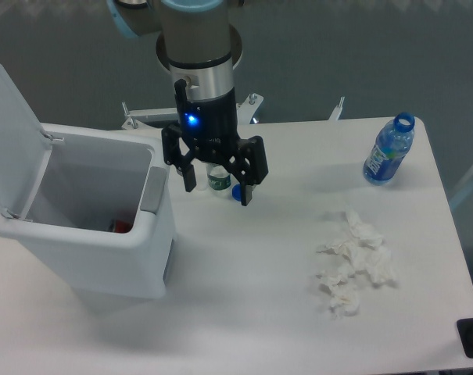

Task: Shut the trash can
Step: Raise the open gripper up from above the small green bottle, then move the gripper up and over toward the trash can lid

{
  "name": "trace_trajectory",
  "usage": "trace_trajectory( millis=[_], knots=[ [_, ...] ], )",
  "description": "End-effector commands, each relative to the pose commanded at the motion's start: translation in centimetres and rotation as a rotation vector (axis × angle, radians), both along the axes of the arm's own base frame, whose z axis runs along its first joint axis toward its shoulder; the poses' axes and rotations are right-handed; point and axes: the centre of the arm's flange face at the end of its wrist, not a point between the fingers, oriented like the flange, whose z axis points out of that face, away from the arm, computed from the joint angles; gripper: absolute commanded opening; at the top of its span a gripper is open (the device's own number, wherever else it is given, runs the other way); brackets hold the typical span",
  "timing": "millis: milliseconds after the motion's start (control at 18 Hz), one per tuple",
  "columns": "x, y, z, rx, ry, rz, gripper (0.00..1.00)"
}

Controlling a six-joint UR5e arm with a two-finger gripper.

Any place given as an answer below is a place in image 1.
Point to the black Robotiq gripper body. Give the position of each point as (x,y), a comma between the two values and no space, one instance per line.
(211,122)

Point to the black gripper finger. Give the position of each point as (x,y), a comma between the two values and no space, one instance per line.
(171,135)
(248,164)

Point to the white trash can lid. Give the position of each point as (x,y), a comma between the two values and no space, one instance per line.
(25,150)

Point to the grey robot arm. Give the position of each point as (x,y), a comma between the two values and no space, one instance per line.
(197,43)

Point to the blue bottle cap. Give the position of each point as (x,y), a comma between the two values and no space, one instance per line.
(236,193)

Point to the red item inside trash can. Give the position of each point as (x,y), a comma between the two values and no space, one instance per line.
(120,227)

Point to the white trash can body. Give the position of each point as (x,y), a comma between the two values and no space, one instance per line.
(93,178)

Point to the small clear green-label bottle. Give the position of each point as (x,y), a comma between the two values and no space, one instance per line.
(219,180)

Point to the crumpled white tissue upper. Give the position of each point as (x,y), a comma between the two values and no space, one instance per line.
(362,250)

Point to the crumpled white tissue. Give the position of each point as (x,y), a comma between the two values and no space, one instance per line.
(344,299)
(362,250)

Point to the blue plastic water bottle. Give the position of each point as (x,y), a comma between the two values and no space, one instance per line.
(392,144)

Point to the crumpled white tissue lower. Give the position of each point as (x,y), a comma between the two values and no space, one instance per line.
(344,299)

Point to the white furniture at right edge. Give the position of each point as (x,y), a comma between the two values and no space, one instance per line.
(461,190)

